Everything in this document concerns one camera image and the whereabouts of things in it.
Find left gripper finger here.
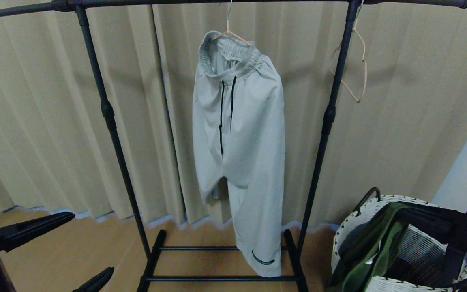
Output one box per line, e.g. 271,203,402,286
0,211,76,253
71,266,115,292

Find green garment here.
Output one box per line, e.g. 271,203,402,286
325,201,411,292

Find pale grey shorts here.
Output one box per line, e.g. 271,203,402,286
192,30,286,279

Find pink clothes hanger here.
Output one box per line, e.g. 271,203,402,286
211,0,253,46
329,17,368,103

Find white laundry basket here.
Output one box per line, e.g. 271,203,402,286
331,187,467,292

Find black clothes rack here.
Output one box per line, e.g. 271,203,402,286
0,0,467,292

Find beige curtain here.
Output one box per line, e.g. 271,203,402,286
0,0,467,230

